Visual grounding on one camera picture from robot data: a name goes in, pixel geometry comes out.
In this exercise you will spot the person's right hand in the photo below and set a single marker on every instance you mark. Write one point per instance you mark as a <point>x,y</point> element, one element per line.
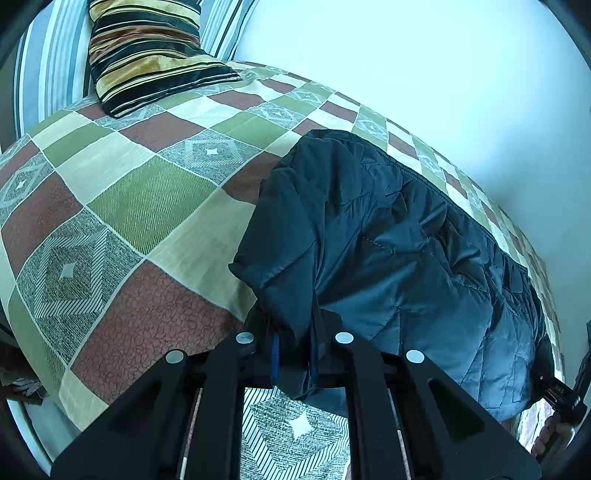
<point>553,438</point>

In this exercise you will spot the striped gold black pillow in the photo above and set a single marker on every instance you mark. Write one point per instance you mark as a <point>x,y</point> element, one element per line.
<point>143,51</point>

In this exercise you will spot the checkered patchwork bed cover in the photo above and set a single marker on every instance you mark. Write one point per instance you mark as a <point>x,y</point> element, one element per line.
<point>117,234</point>

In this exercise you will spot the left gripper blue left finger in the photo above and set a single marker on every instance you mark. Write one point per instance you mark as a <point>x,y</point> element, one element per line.
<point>274,358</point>

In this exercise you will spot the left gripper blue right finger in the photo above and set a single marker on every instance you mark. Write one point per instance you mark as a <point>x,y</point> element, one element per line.
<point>315,352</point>

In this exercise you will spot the black puffer jacket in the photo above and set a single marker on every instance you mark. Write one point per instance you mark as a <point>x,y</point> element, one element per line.
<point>341,228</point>

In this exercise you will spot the striped upholstered headboard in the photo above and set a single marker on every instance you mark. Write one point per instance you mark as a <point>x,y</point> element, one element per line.
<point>47,69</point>

